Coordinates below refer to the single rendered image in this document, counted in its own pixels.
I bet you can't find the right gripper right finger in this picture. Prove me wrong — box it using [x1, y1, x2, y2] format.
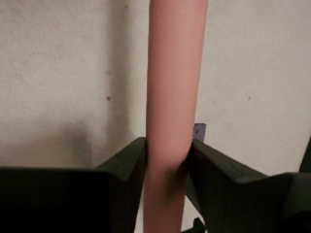
[190, 139, 311, 233]

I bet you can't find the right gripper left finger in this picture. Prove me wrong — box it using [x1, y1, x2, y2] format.
[0, 137, 146, 233]

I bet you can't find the pink long bar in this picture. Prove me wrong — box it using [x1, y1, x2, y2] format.
[143, 0, 208, 233]

